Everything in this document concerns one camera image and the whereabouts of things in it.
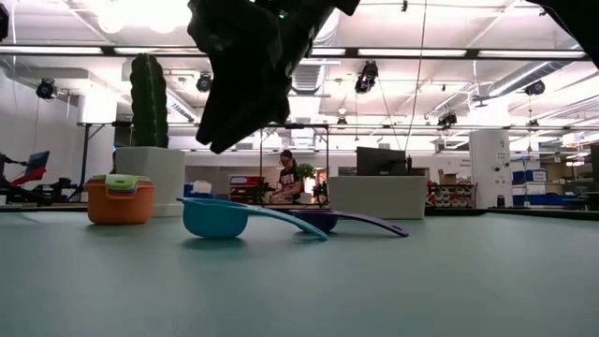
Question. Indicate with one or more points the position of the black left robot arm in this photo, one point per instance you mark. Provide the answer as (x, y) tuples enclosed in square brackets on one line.
[(3, 21)]

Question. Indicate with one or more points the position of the teal measuring cup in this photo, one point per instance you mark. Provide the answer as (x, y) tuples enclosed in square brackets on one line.
[(213, 220)]

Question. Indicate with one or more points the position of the cardboard box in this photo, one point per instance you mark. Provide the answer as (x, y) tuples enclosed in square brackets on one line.
[(448, 178)]

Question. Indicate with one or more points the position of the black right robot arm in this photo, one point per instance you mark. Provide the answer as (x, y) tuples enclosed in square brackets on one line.
[(580, 23)]

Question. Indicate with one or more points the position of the blue measuring cup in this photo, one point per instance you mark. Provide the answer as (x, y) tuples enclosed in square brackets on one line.
[(136, 192)]

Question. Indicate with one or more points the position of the orange measuring cup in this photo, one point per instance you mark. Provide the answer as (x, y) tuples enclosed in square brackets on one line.
[(117, 210)]

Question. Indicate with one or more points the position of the person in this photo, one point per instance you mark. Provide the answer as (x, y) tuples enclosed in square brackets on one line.
[(287, 180)]

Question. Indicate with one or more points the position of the blue storage bins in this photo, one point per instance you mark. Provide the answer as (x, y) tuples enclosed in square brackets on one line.
[(529, 177)]

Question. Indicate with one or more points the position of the black computer monitor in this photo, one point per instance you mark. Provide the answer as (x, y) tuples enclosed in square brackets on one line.
[(381, 161)]

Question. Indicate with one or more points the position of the purple measuring cup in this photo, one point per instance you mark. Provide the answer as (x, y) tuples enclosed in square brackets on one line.
[(318, 220)]

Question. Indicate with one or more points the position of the green measuring cup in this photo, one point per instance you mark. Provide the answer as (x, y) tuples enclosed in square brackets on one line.
[(121, 181)]

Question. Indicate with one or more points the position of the white building column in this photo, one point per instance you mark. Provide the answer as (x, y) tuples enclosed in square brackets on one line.
[(490, 168)]

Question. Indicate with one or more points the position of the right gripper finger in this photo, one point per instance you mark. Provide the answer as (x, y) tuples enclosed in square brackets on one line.
[(252, 93), (208, 131)]

